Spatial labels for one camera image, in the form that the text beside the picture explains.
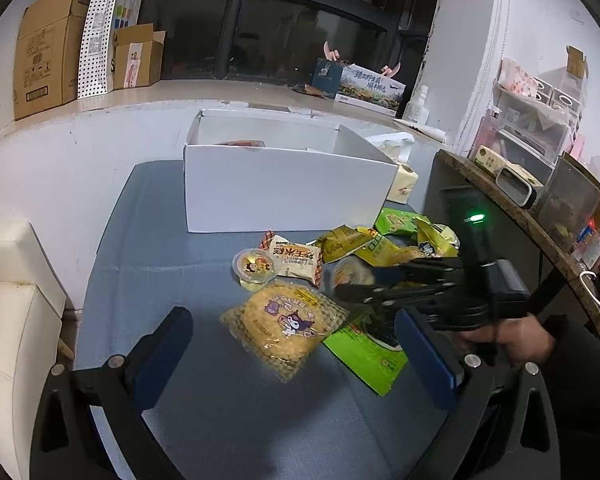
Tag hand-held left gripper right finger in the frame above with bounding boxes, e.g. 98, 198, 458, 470
394, 307, 563, 480

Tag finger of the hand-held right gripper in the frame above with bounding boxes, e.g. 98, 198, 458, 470
372, 256, 465, 286
334, 284, 446, 313

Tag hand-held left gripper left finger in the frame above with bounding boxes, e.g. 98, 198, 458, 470
30, 306, 195, 480

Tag green striped snack packet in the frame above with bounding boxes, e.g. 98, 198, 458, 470
375, 208, 431, 236
355, 232, 416, 266

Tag clear round snack packet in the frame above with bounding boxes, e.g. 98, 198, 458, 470
330, 260, 381, 296

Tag yellow green snack packet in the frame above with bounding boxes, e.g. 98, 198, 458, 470
322, 227, 376, 263

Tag white rice cracker packet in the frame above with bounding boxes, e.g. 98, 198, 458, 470
262, 230, 323, 288

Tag round yellow cracker packet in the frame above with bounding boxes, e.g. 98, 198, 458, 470
220, 280, 350, 383

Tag jelly cup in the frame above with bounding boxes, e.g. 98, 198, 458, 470
232, 248, 279, 293

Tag white cardboard box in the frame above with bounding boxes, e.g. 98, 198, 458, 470
182, 108, 399, 234

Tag person's right forearm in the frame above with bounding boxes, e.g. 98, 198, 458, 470
525, 312, 600, 433

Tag person's right hand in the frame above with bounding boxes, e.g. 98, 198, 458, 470
455, 314, 555, 363

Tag wooden shelf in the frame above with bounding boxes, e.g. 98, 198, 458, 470
422, 149, 600, 356

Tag clear acrylic container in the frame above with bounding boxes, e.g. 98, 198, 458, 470
535, 155, 600, 251

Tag small yellow tissue pack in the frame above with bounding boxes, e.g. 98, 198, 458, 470
472, 145, 541, 191

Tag white tube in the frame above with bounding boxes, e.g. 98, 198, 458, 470
395, 119, 448, 143

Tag cream sofa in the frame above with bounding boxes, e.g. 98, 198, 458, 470
0, 220, 68, 480

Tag pink bottle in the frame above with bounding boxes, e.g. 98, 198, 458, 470
480, 107, 501, 153

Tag white plastic bottle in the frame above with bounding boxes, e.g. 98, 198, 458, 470
404, 85, 430, 123

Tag clear storage drawer unit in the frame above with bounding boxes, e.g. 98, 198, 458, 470
480, 80, 588, 171

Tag printed landscape box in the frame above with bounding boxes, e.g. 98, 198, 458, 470
336, 63, 407, 118

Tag brown wrapper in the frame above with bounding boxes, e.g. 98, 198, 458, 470
292, 82, 338, 98

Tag floral pouch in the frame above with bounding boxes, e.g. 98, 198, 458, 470
497, 57, 541, 98

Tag dark blue box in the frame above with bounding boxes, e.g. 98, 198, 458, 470
312, 57, 344, 92

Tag tiny cardboard box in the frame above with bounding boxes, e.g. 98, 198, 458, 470
566, 46, 590, 79

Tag small open cardboard box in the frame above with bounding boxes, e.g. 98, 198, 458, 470
112, 23, 167, 90

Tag polka dot paper bag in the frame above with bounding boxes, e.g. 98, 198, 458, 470
77, 0, 123, 100

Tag large brown cardboard box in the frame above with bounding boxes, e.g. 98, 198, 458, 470
14, 0, 93, 121

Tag white paper bag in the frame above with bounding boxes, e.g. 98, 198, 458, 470
107, 0, 158, 91

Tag white cable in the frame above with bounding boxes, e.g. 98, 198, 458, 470
577, 270, 600, 311

